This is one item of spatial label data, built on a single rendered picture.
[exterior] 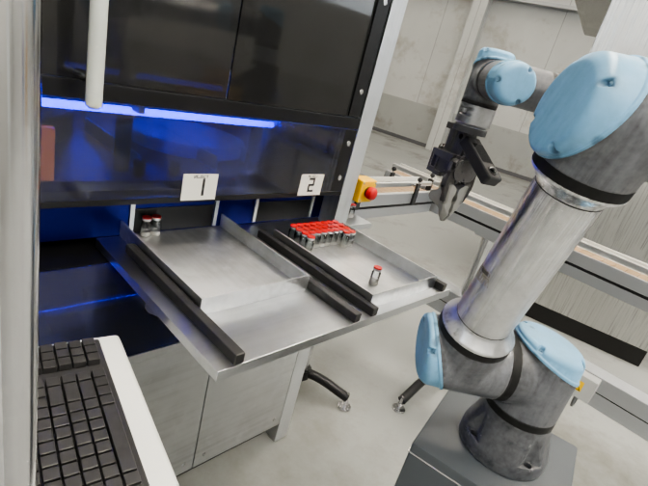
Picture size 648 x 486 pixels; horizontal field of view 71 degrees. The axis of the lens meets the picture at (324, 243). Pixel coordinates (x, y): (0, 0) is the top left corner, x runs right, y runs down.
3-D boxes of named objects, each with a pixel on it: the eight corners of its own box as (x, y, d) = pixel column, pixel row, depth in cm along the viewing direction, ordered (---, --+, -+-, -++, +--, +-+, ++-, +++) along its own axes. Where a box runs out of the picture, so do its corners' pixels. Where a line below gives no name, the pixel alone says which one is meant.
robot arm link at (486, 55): (487, 44, 87) (474, 45, 95) (466, 103, 91) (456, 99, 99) (526, 55, 88) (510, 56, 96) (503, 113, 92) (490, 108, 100)
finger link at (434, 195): (427, 212, 108) (441, 175, 104) (445, 223, 103) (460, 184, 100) (418, 212, 106) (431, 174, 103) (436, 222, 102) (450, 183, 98)
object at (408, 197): (321, 225, 150) (334, 179, 144) (291, 207, 159) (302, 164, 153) (431, 212, 199) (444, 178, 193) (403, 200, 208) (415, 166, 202)
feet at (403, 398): (387, 406, 205) (396, 381, 200) (444, 371, 241) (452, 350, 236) (401, 418, 200) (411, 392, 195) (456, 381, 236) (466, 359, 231)
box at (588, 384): (553, 384, 169) (564, 364, 166) (558, 379, 173) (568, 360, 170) (586, 404, 162) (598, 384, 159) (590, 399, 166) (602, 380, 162)
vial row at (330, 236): (295, 247, 118) (299, 230, 116) (342, 240, 131) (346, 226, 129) (301, 251, 117) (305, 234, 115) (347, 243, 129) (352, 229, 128)
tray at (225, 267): (119, 235, 101) (121, 221, 99) (220, 226, 119) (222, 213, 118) (199, 315, 80) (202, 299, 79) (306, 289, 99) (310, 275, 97)
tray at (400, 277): (271, 241, 118) (274, 229, 117) (339, 232, 136) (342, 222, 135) (368, 309, 98) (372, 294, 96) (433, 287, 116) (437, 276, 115)
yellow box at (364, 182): (340, 194, 146) (346, 173, 143) (355, 194, 151) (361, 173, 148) (358, 203, 141) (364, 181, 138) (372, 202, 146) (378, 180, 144)
